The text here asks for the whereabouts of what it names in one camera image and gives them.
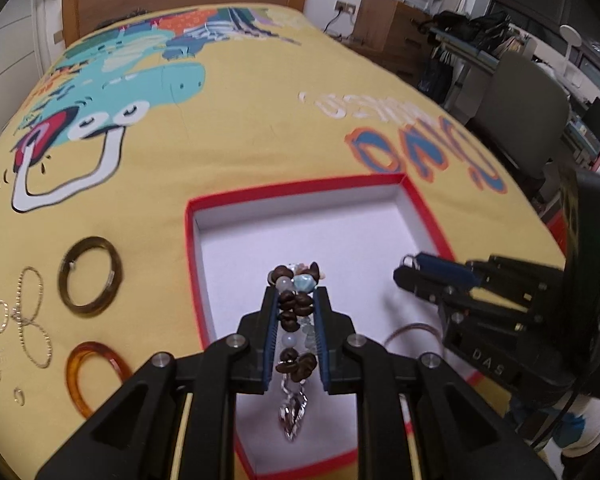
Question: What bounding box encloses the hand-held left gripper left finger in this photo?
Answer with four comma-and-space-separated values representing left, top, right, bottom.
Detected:
34, 285, 281, 480

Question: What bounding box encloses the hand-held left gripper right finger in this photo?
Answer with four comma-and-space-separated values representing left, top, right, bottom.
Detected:
313, 286, 557, 480

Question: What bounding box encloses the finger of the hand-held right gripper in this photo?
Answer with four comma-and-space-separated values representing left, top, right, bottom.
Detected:
393, 265, 533, 333
404, 252, 566, 311

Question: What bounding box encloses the thin metal bangle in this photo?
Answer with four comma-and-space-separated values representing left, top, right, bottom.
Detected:
382, 322, 443, 357

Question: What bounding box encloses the brown beaded bracelet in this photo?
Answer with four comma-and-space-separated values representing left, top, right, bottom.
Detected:
268, 261, 327, 444

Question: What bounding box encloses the red jewelry box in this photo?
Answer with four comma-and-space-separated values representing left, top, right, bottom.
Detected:
184, 174, 501, 480

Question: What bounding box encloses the amber bangle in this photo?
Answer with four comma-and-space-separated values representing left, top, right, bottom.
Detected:
66, 341, 133, 420

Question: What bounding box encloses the dark brown bangle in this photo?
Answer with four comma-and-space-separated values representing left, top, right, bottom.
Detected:
57, 236, 124, 319

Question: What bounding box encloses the silver bead chain necklace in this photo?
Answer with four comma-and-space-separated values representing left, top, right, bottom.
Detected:
11, 267, 55, 370

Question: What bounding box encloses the grey office chair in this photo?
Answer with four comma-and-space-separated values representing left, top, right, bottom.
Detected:
467, 52, 572, 202

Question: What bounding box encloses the dark blue bag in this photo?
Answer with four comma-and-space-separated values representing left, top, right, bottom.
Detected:
419, 57, 454, 107

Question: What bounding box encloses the grey desk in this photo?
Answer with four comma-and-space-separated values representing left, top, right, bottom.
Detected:
427, 26, 507, 111

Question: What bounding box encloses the wooden nightstand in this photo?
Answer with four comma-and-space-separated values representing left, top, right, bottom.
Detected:
352, 0, 437, 77

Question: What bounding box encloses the black bag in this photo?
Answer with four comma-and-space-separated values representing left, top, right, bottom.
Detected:
432, 10, 514, 42

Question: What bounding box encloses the white desk lamp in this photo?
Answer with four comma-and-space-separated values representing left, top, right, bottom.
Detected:
559, 25, 584, 72

